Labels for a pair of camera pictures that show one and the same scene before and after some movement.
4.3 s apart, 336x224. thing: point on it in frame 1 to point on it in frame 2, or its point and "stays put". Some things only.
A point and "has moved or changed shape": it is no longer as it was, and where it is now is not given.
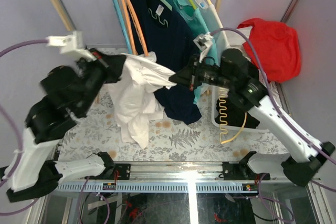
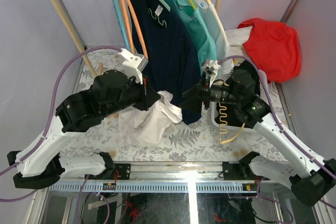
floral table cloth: x=98 y=131 stays put
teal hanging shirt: x=204 y=38 stays put
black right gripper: x=189 y=76 to x=199 y=93
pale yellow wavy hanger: x=223 y=93 stays put
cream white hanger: x=213 y=8 stays put
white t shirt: x=135 y=93 has moved or changed shape
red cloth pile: x=279 y=47 stays put
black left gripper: x=115 y=63 to x=149 y=96
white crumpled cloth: x=233 y=40 stays put
